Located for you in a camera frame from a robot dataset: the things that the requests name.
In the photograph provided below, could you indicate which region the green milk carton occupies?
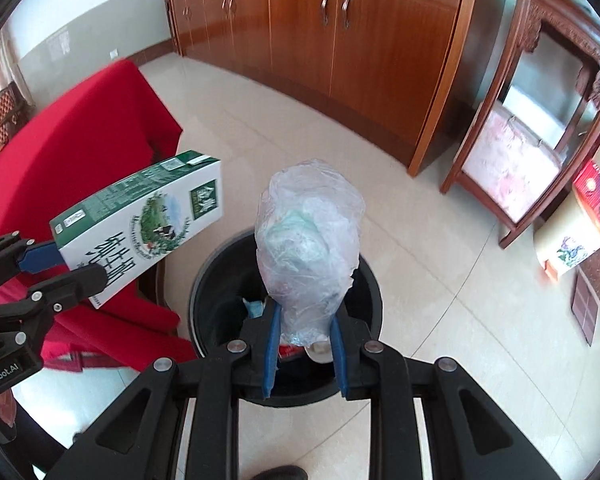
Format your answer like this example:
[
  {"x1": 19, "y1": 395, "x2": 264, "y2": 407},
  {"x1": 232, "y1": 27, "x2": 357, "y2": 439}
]
[{"x1": 49, "y1": 150, "x2": 225, "y2": 310}]

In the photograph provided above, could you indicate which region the black plastic bucket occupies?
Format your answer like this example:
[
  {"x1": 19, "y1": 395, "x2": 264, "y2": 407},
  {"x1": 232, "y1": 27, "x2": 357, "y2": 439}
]
[{"x1": 189, "y1": 237, "x2": 383, "y2": 408}]

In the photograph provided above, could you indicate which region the white floral bin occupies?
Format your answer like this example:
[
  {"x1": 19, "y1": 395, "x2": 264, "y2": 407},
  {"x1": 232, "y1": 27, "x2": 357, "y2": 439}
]
[{"x1": 532, "y1": 195, "x2": 600, "y2": 281}]

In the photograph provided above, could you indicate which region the white box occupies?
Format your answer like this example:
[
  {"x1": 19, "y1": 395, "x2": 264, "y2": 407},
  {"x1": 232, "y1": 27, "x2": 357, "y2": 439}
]
[{"x1": 497, "y1": 82, "x2": 568, "y2": 136}]

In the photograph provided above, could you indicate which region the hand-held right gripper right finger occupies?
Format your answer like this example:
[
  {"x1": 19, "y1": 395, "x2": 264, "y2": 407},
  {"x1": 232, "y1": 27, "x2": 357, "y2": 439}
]
[{"x1": 329, "y1": 304, "x2": 562, "y2": 480}]

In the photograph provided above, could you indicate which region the wooden carved bench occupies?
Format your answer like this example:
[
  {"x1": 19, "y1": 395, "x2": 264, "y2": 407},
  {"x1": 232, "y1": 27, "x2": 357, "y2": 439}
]
[{"x1": 0, "y1": 80, "x2": 33, "y2": 161}]

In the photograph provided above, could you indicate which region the carved wooden stand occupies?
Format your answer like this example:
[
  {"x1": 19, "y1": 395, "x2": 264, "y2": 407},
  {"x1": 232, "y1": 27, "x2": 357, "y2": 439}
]
[{"x1": 440, "y1": 0, "x2": 600, "y2": 250}]

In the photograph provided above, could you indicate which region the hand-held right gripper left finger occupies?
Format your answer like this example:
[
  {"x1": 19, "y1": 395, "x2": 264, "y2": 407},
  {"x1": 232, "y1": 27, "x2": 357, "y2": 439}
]
[{"x1": 44, "y1": 301, "x2": 283, "y2": 480}]

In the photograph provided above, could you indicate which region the pink patterned box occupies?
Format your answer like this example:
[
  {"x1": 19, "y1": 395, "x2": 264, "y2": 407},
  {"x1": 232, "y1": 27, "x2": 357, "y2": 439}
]
[{"x1": 462, "y1": 105, "x2": 563, "y2": 223}]

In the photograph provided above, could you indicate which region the clear plastic bag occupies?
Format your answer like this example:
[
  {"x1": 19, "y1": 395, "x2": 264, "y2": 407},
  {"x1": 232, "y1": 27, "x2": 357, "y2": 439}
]
[{"x1": 254, "y1": 158, "x2": 367, "y2": 348}]

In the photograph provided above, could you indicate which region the person's dark shoe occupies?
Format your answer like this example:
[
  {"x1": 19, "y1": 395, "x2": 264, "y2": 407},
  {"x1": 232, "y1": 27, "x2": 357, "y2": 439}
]
[{"x1": 259, "y1": 465, "x2": 307, "y2": 480}]

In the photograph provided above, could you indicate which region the long wooden sideboard cabinet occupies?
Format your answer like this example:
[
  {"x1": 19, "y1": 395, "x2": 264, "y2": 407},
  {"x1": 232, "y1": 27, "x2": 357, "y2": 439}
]
[{"x1": 164, "y1": 0, "x2": 481, "y2": 177}]

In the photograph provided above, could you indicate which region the red tablecloth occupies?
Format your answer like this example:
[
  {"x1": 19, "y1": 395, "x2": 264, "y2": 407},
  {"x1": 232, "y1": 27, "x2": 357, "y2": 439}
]
[{"x1": 0, "y1": 59, "x2": 198, "y2": 373}]

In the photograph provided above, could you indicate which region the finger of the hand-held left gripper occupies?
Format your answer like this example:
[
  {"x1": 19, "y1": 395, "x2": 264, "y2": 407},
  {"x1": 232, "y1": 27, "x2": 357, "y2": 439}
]
[
  {"x1": 0, "y1": 266, "x2": 107, "y2": 359},
  {"x1": 0, "y1": 231, "x2": 65, "y2": 302}
]

